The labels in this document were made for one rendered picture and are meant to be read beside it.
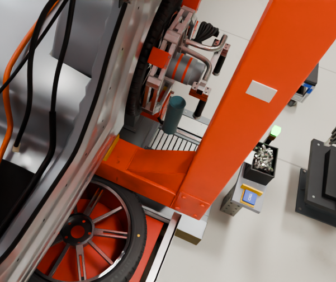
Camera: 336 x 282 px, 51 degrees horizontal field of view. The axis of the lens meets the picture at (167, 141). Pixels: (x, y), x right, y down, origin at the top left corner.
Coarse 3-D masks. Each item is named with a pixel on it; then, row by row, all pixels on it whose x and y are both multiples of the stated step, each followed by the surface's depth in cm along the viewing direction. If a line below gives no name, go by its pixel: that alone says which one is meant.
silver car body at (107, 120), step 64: (0, 0) 154; (64, 0) 106; (128, 0) 112; (0, 64) 140; (64, 64) 144; (128, 64) 132; (0, 128) 149; (64, 128) 139; (0, 192) 134; (64, 192) 127; (0, 256) 108
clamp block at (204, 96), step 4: (192, 84) 162; (196, 84) 162; (192, 88) 160; (196, 88) 161; (208, 88) 162; (192, 92) 162; (204, 92) 160; (208, 92) 161; (196, 96) 163; (200, 96) 162; (204, 96) 161; (208, 96) 161; (204, 100) 163
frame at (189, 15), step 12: (180, 12) 161; (192, 12) 162; (192, 24) 183; (168, 36) 152; (180, 36) 153; (156, 84) 156; (168, 84) 204; (144, 96) 165; (156, 96) 162; (144, 108) 172; (156, 108) 178
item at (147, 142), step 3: (162, 117) 248; (156, 123) 245; (159, 123) 246; (153, 126) 244; (156, 126) 244; (153, 129) 242; (156, 129) 242; (150, 132) 241; (153, 132) 241; (150, 135) 239; (153, 135) 241; (147, 138) 237; (150, 138) 235; (144, 141) 236; (147, 141) 236; (150, 141) 239; (144, 144) 234; (147, 144) 232; (141, 147) 233
